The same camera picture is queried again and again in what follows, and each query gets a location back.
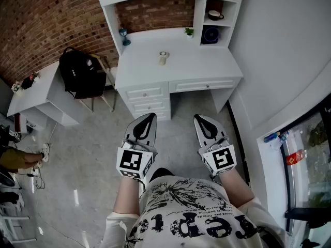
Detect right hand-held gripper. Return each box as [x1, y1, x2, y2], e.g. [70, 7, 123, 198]
[193, 114, 236, 177]

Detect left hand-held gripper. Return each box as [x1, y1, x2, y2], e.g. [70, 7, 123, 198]
[116, 113, 159, 180]

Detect person's left forearm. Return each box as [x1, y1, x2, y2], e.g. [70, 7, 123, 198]
[113, 176, 146, 215]

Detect person's right forearm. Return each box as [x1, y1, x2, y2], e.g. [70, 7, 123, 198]
[219, 168, 256, 209]

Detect small white desk drawer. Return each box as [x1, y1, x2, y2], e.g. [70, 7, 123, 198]
[128, 99, 171, 114]
[125, 86, 169, 102]

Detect person's black shorts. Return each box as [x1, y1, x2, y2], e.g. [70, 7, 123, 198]
[149, 167, 174, 183]

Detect wide white desk drawer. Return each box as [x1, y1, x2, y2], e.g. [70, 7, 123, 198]
[169, 79, 242, 94]

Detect blue plastic bottle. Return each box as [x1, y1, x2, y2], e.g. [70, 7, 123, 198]
[263, 132, 279, 143]

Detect white desk with hutch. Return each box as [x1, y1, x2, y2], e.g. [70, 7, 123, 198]
[94, 0, 246, 122]

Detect wooden chair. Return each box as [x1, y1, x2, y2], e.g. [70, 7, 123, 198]
[76, 53, 117, 113]

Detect black backpack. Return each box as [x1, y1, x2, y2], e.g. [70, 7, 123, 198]
[58, 46, 107, 100]

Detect person's printed white shirt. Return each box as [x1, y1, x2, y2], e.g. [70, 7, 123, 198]
[99, 176, 294, 248]

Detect red snack packet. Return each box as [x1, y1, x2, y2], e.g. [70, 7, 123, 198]
[285, 149, 305, 166]

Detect dark blue round speaker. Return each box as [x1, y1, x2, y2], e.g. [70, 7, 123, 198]
[201, 26, 221, 45]

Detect blue lantern ornament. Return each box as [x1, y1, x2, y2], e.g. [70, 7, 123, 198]
[118, 28, 132, 47]

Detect white side table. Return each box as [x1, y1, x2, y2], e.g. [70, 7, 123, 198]
[7, 60, 80, 129]

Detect white and black cup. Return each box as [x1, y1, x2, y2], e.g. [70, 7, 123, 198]
[207, 9, 225, 21]

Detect black pot with pink flowers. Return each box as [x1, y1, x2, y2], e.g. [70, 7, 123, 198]
[20, 72, 40, 90]

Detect white flower bunch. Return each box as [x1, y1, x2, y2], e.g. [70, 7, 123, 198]
[11, 81, 24, 95]

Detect white plastic chair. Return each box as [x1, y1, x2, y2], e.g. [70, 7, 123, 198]
[0, 190, 37, 244]

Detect white hanging cable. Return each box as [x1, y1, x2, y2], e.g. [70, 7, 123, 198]
[47, 121, 58, 146]

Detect black floor cable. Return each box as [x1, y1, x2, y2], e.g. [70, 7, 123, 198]
[19, 172, 46, 190]

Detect black window frame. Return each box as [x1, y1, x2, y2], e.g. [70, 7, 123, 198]
[280, 93, 331, 248]

